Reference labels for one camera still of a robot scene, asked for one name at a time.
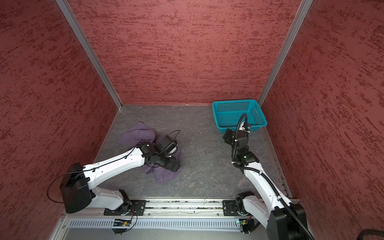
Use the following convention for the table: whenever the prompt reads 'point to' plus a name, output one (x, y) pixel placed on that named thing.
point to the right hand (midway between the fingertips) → (230, 134)
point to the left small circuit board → (121, 223)
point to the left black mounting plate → (131, 208)
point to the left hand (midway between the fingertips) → (170, 167)
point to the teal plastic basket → (226, 113)
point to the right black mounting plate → (230, 208)
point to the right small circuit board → (242, 222)
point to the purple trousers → (139, 133)
